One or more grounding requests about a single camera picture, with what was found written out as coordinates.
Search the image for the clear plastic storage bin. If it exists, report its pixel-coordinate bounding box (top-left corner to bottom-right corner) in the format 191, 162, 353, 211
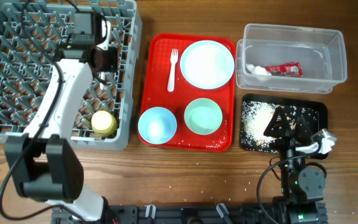
235, 24, 347, 94

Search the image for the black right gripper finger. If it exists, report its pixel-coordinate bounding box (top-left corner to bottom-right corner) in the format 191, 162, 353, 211
294, 116, 313, 145
263, 107, 293, 138

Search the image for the light green bowl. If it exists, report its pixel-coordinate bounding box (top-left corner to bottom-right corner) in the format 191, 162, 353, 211
184, 98, 223, 135

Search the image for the yellow plastic cup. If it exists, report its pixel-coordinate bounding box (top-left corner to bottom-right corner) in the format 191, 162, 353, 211
91, 111, 118, 137

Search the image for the grey plastic dishwasher rack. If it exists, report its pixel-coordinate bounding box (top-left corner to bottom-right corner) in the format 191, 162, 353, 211
0, 0, 142, 151

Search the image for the red plastic tray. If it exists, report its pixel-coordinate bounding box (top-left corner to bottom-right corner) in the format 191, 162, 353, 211
141, 33, 236, 152

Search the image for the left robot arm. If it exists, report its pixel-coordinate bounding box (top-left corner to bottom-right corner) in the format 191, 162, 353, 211
0, 11, 118, 223

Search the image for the white plastic fork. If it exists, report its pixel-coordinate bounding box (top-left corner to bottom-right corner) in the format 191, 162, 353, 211
167, 49, 179, 92

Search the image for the white plastic spoon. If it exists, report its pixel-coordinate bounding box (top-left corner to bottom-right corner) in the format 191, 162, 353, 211
99, 72, 106, 90

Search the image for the white napkin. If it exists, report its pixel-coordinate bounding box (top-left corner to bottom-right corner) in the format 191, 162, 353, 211
245, 63, 271, 76

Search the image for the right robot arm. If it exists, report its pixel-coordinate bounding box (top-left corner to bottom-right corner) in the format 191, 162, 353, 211
257, 107, 336, 223

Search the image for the black waste bin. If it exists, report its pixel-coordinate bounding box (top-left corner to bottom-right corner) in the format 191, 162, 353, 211
239, 93, 328, 154

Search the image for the light blue bowl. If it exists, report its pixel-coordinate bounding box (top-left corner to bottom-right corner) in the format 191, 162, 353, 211
138, 107, 177, 144

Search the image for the light blue plate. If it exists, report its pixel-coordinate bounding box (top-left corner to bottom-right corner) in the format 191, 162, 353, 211
179, 40, 235, 90

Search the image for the red sauce packet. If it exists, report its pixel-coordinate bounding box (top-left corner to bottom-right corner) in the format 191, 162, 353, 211
265, 62, 303, 77

